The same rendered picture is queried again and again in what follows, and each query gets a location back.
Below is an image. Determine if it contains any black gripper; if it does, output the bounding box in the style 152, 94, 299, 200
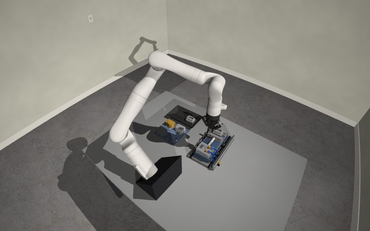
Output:
202, 113, 223, 133

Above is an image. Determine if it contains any white rectangular part with pocket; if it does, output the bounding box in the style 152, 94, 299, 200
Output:
186, 115, 195, 124

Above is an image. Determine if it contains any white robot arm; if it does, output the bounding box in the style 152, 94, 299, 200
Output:
109, 51, 227, 180

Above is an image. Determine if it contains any yellow rectangular block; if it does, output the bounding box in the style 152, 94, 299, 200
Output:
165, 119, 175, 128

